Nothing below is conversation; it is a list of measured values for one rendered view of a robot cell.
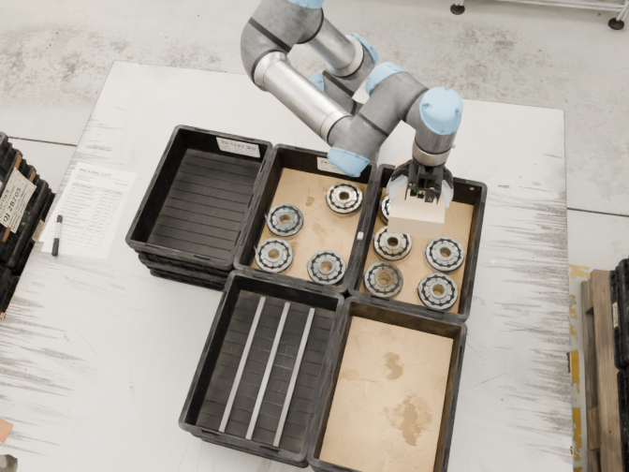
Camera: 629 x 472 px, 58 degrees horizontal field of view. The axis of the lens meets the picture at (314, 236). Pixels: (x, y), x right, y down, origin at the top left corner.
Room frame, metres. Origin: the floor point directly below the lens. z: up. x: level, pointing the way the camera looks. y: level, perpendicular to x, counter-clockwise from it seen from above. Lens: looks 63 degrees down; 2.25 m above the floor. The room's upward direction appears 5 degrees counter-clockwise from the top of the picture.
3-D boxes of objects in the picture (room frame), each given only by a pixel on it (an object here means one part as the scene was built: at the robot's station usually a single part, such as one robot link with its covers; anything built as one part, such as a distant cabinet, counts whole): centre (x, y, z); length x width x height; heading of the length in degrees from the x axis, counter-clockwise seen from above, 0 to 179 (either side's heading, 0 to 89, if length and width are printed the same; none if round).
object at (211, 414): (0.35, 0.14, 0.87); 0.40 x 0.30 x 0.11; 161
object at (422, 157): (0.64, -0.25, 1.32); 0.08 x 0.08 x 0.05
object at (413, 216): (0.66, -0.25, 1.09); 0.16 x 0.12 x 0.07; 166
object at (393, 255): (0.66, -0.21, 0.86); 0.10 x 0.10 x 0.01
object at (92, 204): (0.94, 0.71, 0.70); 0.33 x 0.23 x 0.01; 166
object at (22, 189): (1.18, 1.13, 0.41); 0.31 x 0.02 x 0.16; 166
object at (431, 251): (0.62, -0.34, 0.86); 0.10 x 0.10 x 0.01
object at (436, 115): (0.64, -0.24, 1.40); 0.09 x 0.08 x 0.11; 39
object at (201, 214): (0.83, 0.30, 0.87); 0.40 x 0.30 x 0.11; 161
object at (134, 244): (0.83, 0.30, 0.92); 0.40 x 0.30 x 0.02; 161
